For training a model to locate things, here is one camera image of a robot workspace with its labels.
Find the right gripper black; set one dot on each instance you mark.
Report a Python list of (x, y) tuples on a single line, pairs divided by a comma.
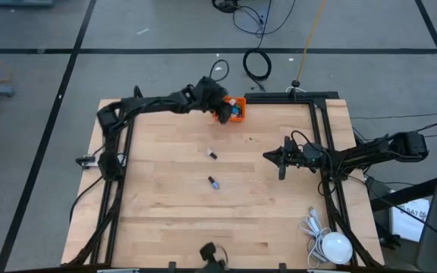
[(305, 157)]

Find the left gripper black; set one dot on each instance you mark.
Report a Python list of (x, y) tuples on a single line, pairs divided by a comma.
[(211, 95)]

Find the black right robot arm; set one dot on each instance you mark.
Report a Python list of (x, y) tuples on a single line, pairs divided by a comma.
[(374, 151)]

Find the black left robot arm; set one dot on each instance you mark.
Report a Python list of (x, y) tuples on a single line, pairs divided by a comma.
[(146, 103)]

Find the white nail polish bottle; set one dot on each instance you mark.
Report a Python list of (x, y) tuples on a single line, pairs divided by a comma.
[(211, 153)]

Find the periwinkle nail polish bottle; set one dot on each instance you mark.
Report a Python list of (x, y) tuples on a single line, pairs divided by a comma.
[(213, 183)]

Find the orange plastic basket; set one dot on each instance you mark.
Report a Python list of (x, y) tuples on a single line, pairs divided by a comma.
[(243, 110)]

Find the white round puck device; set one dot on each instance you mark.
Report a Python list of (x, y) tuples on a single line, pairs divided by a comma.
[(337, 248)]

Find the white label strip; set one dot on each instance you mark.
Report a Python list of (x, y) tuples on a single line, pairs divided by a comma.
[(322, 271), (118, 270)]

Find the black metal strut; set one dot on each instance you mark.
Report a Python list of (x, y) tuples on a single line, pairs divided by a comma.
[(404, 195)]

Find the small black white connector box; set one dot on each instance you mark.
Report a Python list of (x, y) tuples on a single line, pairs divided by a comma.
[(87, 161)]

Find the white printed cardboard box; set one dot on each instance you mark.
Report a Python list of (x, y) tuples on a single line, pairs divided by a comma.
[(408, 221)]

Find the black aluminium table frame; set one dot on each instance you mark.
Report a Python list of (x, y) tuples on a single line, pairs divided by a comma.
[(279, 101)]

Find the black round-top post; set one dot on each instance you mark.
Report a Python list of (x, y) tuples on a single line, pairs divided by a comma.
[(295, 83)]

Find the black table edge bracket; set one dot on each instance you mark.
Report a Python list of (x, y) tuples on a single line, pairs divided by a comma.
[(282, 266), (171, 265)]

